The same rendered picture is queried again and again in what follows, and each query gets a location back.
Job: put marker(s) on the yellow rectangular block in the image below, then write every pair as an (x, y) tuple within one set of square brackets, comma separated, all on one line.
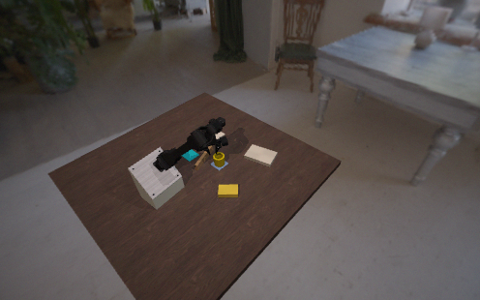
[(228, 191)]

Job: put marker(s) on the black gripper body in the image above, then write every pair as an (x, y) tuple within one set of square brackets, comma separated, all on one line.
[(218, 142)]

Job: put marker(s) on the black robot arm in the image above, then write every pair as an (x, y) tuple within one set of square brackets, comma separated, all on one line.
[(196, 140)]

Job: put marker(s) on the orange flat bar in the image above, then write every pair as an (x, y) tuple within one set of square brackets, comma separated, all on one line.
[(203, 158)]

